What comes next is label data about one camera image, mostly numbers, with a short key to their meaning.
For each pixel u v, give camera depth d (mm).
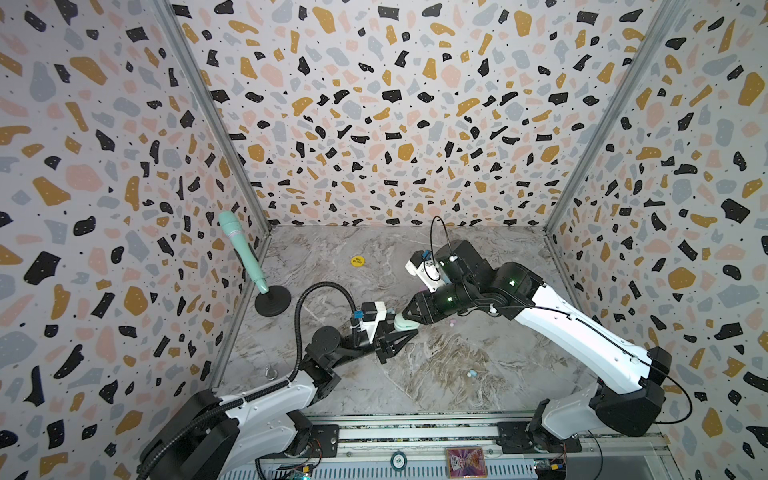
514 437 747
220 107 874
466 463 701
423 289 582
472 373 853
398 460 715
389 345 629
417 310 573
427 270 587
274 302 963
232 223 761
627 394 414
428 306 562
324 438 735
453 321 947
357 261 1101
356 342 634
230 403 443
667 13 716
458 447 737
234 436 421
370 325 617
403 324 647
